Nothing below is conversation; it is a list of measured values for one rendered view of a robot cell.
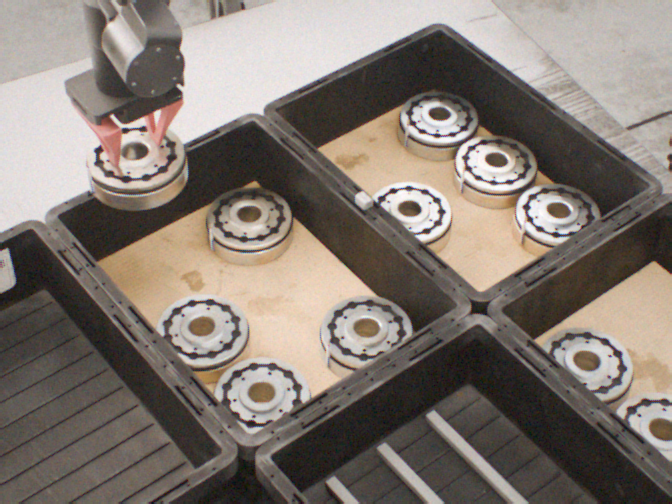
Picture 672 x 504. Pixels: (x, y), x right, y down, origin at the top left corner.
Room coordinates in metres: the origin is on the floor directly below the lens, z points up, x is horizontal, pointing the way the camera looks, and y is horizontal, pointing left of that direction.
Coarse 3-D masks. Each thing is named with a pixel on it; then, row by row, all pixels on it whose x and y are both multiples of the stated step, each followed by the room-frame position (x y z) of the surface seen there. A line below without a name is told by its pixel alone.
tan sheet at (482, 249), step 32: (384, 128) 1.25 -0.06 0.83; (480, 128) 1.26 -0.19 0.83; (352, 160) 1.19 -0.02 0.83; (384, 160) 1.19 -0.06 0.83; (416, 160) 1.19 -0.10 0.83; (448, 192) 1.13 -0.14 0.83; (480, 224) 1.08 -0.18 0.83; (448, 256) 1.02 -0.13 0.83; (480, 256) 1.02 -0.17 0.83; (512, 256) 1.03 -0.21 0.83; (480, 288) 0.97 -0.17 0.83
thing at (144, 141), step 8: (128, 136) 0.98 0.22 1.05; (136, 136) 0.98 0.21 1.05; (144, 136) 0.98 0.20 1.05; (128, 144) 0.97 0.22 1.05; (136, 144) 0.97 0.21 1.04; (144, 144) 0.97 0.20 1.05; (152, 144) 0.96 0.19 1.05; (152, 152) 0.95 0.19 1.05; (120, 160) 0.94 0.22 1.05; (128, 160) 0.94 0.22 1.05; (144, 160) 0.94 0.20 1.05; (152, 160) 0.94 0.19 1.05; (128, 168) 0.93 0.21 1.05; (136, 168) 0.93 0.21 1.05
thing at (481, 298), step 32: (416, 32) 1.33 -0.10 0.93; (448, 32) 1.33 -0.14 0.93; (352, 64) 1.26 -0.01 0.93; (288, 96) 1.19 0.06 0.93; (544, 96) 1.20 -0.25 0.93; (288, 128) 1.13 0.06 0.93; (576, 128) 1.15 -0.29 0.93; (320, 160) 1.08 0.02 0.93; (352, 192) 1.02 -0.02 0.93; (608, 224) 0.99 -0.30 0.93; (544, 256) 0.93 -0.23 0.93
